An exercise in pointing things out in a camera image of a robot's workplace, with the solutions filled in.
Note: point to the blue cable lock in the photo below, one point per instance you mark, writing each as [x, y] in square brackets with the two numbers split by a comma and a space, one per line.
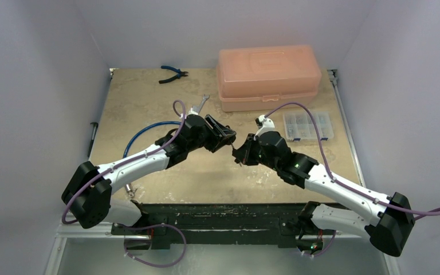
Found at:
[142, 131]

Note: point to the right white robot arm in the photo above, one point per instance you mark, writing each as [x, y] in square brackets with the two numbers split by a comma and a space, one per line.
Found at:
[382, 219]

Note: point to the silver open end wrench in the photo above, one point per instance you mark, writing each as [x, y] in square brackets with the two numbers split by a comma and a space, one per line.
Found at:
[205, 97]

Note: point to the black head padlock keys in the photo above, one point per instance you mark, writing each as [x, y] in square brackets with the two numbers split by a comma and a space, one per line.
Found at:
[235, 155]

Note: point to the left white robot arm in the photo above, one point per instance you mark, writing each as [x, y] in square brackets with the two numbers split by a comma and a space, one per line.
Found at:
[88, 195]

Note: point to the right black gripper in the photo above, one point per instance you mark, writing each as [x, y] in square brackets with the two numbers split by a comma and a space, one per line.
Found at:
[251, 150]

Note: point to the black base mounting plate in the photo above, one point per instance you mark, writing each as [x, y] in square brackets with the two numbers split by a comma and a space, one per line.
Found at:
[285, 225]

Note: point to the pink translucent plastic toolbox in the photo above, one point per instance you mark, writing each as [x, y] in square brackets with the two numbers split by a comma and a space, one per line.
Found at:
[254, 79]

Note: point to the black handle tool at edge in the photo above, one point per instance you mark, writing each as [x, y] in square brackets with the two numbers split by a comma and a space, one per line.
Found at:
[92, 139]

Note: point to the clear plastic screw organizer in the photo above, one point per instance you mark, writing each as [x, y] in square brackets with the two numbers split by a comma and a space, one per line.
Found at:
[299, 126]

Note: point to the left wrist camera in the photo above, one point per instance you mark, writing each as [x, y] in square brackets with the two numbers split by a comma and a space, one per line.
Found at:
[194, 110]

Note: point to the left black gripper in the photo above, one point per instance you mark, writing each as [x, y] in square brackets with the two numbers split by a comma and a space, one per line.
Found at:
[218, 134]

